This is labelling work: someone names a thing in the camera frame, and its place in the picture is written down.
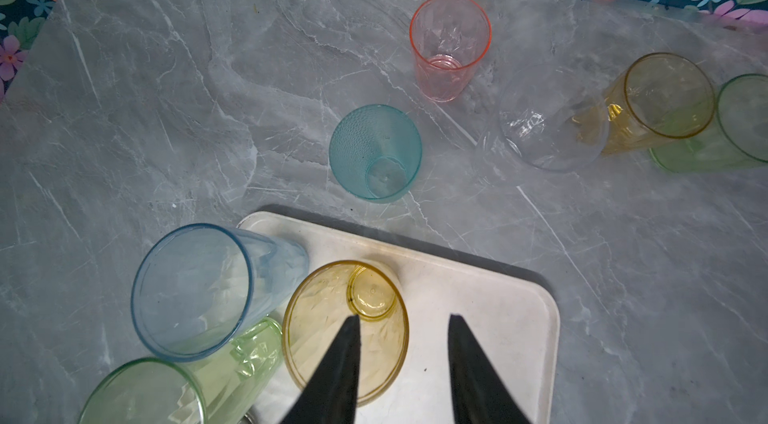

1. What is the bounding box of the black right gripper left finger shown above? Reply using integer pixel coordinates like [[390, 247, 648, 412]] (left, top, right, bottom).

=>
[[282, 315, 361, 424]]

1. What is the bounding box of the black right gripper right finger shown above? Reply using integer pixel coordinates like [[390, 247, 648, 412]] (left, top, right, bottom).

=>
[[448, 314, 531, 424]]

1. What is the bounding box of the clear short plastic cup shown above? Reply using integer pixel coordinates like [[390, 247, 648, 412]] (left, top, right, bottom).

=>
[[476, 62, 609, 181]]

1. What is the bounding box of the blue tall plastic tumbler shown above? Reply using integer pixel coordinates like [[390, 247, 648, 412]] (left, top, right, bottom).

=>
[[130, 223, 310, 362]]

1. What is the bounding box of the teal textured plastic cup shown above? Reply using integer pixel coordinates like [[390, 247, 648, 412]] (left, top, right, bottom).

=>
[[329, 104, 423, 203]]

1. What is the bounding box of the pink short plastic cup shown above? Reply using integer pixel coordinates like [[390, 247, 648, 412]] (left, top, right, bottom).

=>
[[409, 0, 492, 102]]

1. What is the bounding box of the green tall plastic tumbler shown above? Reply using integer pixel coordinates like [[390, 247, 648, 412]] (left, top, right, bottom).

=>
[[79, 317, 283, 423]]

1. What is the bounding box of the light green short plastic cup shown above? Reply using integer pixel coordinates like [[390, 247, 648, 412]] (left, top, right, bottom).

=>
[[649, 74, 767, 173]]

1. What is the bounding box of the amber short plastic cup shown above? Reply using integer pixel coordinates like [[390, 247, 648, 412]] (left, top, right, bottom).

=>
[[603, 52, 716, 154]]

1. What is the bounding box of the yellow tall plastic tumbler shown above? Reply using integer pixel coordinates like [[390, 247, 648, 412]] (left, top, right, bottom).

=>
[[282, 260, 410, 407]]

